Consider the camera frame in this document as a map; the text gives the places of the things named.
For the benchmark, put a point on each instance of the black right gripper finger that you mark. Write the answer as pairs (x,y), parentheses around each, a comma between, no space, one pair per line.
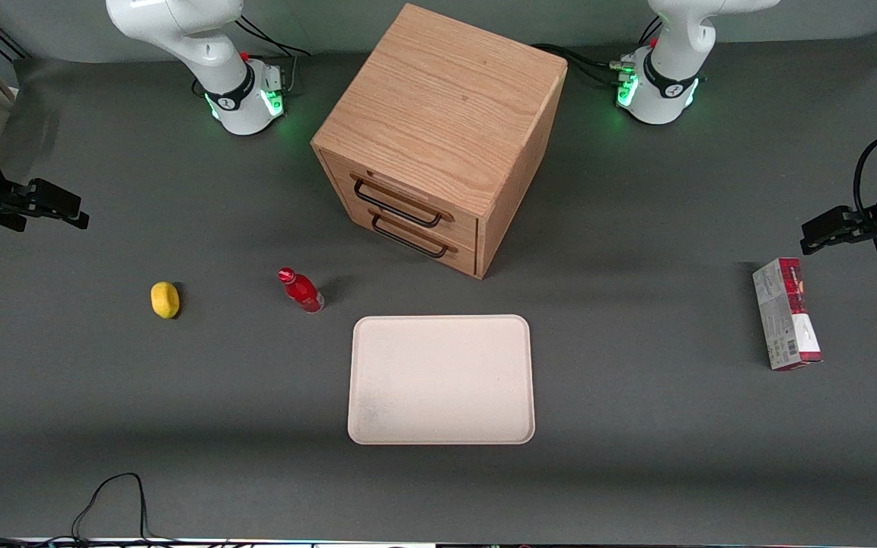
(54,196)
(65,218)

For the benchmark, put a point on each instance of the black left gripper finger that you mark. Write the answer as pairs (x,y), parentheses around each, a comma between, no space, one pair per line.
(827,239)
(834,221)

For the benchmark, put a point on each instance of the red coke bottle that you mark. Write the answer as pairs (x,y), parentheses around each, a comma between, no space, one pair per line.
(301,291)

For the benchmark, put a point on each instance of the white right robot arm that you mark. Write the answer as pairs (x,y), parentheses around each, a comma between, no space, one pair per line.
(202,46)

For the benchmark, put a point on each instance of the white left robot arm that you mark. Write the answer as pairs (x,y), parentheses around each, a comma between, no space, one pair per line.
(671,68)

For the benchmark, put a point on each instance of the beige rectangular tray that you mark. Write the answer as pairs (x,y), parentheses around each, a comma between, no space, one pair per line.
(441,379)

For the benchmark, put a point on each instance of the grey and red carton box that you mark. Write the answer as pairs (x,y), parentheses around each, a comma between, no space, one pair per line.
(785,313)

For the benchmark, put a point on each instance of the yellow lemon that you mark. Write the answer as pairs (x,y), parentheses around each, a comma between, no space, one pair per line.
(165,300)

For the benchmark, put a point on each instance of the wooden drawer front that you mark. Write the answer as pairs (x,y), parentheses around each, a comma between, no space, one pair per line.
(454,224)
(463,259)

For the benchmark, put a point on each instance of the oak wooden drawer cabinet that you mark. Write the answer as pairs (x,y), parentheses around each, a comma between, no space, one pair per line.
(446,106)

